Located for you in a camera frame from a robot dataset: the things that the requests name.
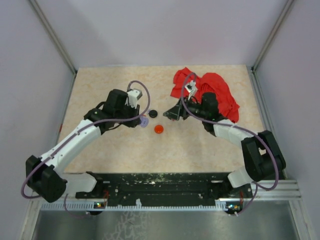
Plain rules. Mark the purple earbud charging case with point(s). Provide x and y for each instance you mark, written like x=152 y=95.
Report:
x=144 y=121

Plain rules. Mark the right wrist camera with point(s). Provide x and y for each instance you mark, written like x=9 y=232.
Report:
x=191 y=89

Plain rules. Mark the red crumpled cloth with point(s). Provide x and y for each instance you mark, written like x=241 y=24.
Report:
x=209 y=83

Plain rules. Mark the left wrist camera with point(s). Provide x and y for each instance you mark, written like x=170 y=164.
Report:
x=133 y=96

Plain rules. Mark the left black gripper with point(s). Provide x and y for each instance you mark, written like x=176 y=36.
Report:
x=132 y=123

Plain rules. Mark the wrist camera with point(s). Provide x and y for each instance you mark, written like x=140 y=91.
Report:
x=191 y=89
x=133 y=96

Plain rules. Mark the black round charging case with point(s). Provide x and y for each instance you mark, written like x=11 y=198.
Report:
x=153 y=113

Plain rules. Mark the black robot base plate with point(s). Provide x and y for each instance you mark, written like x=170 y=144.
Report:
x=164 y=189

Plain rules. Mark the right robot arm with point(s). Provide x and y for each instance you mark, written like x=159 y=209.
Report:
x=261 y=153

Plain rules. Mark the white slotted cable duct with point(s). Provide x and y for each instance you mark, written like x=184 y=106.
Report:
x=96 y=206

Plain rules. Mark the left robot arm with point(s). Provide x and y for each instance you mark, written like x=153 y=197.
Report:
x=45 y=174

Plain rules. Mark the red round charging case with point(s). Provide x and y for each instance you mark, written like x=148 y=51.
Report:
x=158 y=129

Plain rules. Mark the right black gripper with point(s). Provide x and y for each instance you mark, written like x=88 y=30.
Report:
x=178 y=111

